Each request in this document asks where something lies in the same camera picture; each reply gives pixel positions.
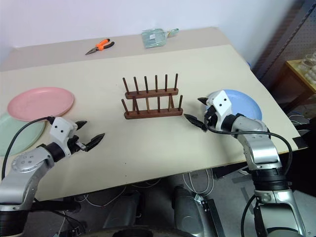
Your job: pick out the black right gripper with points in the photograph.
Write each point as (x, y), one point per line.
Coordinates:
(209, 119)

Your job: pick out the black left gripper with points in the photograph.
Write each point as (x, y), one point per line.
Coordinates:
(76, 144)

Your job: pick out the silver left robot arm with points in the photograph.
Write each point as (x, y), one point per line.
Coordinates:
(22, 177)

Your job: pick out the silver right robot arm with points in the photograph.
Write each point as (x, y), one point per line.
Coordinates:
(261, 150)

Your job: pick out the brown wooden plate rack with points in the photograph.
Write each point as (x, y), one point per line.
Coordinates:
(153, 114)

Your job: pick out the blue plate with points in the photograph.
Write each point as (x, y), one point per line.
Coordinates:
(247, 106)

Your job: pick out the pink plate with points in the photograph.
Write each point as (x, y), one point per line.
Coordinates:
(39, 102)

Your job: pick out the cream table mat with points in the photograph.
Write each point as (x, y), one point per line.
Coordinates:
(148, 145)

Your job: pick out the green plate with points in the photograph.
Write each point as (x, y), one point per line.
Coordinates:
(27, 142)

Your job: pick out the orange black pliers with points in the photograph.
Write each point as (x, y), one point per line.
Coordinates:
(102, 45)

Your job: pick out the wooden side table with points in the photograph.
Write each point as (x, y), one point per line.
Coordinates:
(295, 74)

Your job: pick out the black tape patch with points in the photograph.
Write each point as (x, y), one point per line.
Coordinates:
(300, 143)

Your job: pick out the dark round robot waist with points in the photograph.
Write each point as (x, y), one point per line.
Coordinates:
(138, 232)

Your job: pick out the clear glass jar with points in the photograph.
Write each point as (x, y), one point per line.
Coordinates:
(310, 59)

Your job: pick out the grey pegboard panel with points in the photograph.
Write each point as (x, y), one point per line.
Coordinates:
(303, 32)

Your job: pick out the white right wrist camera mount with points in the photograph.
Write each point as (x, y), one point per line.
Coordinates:
(222, 103)

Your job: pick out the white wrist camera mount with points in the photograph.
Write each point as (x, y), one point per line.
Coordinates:
(60, 128)
(222, 103)

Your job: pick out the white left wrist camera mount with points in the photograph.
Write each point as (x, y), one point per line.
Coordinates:
(60, 128)

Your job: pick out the black table frame bar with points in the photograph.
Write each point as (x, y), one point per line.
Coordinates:
(54, 206)

